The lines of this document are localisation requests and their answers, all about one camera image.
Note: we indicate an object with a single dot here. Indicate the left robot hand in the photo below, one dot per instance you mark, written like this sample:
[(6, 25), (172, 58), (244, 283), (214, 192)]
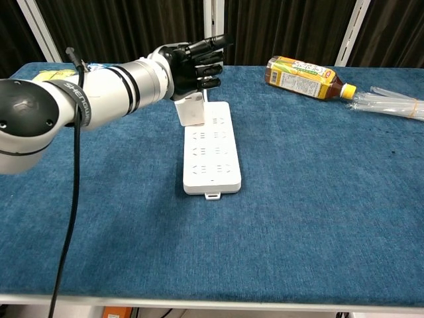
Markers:
[(185, 69)]

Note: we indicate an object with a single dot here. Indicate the white power adapter plug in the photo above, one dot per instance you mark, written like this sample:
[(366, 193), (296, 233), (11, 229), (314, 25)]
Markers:
[(192, 111)]

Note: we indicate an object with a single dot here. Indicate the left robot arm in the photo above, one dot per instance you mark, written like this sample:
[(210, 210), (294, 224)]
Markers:
[(109, 89)]

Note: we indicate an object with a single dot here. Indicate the white power strip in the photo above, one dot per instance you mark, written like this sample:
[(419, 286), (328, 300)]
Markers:
[(212, 159)]

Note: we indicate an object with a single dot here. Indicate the black curtain panel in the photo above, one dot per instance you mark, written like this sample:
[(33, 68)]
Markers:
[(285, 26), (394, 33), (13, 33), (132, 23)]

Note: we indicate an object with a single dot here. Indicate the brown snack packet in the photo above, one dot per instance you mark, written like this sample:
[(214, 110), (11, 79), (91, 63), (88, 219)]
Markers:
[(97, 66)]

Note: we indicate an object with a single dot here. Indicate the tea bottle with yellow cap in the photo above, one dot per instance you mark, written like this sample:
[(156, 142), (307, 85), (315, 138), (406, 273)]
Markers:
[(298, 79)]

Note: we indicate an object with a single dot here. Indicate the yellow snack packet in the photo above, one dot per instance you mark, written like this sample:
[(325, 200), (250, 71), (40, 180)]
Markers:
[(49, 75)]

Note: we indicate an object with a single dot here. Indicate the blue table mat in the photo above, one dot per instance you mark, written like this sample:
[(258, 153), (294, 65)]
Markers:
[(298, 232)]

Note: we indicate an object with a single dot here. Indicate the bundle of clear straws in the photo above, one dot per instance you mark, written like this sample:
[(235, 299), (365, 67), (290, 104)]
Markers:
[(387, 104)]

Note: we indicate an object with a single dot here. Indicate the orange box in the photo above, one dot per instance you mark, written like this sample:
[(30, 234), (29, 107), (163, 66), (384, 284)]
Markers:
[(116, 313)]

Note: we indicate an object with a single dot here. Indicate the white frame post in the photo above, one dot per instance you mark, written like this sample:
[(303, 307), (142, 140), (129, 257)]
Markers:
[(352, 33), (39, 30), (212, 20)]

